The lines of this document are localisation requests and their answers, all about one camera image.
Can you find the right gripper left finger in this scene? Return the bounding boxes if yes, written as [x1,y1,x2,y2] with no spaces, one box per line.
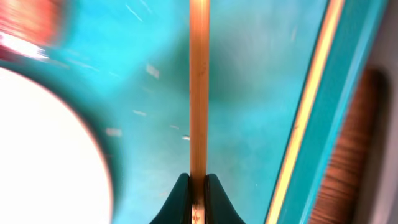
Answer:
[150,173,190,224]

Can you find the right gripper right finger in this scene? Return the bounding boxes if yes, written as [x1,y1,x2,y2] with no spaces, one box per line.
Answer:
[205,174,244,224]

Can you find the wooden chopstick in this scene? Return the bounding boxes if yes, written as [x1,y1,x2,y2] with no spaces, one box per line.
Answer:
[265,0,345,224]
[190,0,210,223]

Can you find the white plate with peanut shells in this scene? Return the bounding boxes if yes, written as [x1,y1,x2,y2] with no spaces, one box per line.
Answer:
[1,69,113,223]

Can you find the teal serving tray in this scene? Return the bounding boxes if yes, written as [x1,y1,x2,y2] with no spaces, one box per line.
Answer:
[1,0,387,223]

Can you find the red snack wrapper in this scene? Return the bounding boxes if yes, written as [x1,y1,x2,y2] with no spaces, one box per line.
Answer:
[1,0,65,61]

